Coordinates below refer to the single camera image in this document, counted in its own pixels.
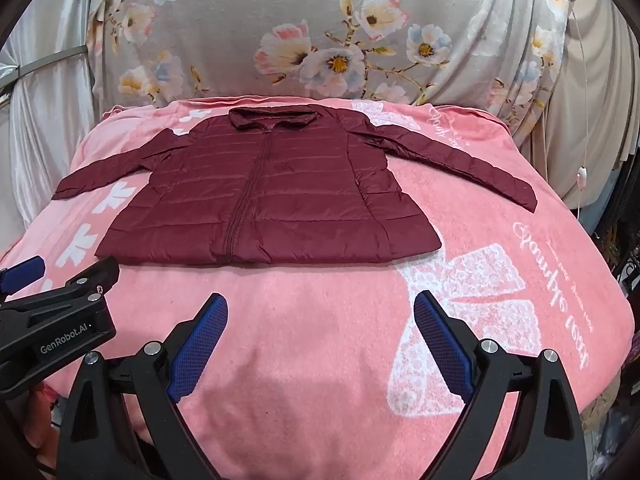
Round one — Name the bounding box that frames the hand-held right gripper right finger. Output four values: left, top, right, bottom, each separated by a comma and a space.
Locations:
414, 290, 588, 480

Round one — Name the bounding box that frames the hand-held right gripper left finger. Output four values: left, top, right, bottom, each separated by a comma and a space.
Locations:
55, 292, 229, 480

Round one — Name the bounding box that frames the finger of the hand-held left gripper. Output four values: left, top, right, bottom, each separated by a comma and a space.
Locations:
0, 255, 121, 314
0, 255, 47, 294

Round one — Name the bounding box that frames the maroon puffer jacket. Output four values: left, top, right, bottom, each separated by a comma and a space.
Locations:
52, 103, 538, 265

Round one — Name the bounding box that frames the pink printed blanket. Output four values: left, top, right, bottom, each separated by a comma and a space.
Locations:
0, 96, 637, 480

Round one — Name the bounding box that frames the white satin curtain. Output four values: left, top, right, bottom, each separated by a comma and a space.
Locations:
0, 0, 103, 243

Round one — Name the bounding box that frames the grey curtain tie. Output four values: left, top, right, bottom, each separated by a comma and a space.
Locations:
14, 45, 87, 81

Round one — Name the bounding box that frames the beige cloth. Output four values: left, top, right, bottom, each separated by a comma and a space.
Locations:
515, 0, 640, 211

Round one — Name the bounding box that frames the grey floral bed sheet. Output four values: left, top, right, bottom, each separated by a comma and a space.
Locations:
87, 0, 571, 111

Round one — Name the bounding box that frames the white cord with switch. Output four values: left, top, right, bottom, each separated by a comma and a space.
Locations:
569, 7, 589, 213

